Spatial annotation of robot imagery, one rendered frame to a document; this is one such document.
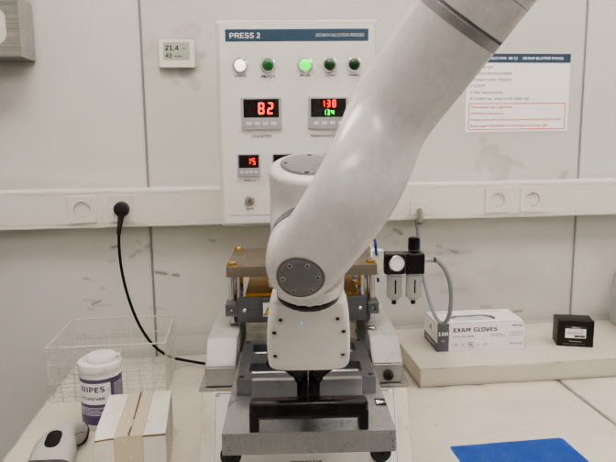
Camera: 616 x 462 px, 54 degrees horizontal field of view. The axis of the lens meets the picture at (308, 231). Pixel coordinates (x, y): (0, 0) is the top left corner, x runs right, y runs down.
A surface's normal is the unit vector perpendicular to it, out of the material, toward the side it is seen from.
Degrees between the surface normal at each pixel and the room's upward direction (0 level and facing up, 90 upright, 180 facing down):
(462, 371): 90
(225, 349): 40
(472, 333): 90
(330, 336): 109
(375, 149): 70
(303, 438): 90
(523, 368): 90
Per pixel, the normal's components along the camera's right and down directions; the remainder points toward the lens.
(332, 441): 0.04, 0.15
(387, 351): 0.01, -0.65
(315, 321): 0.05, 0.45
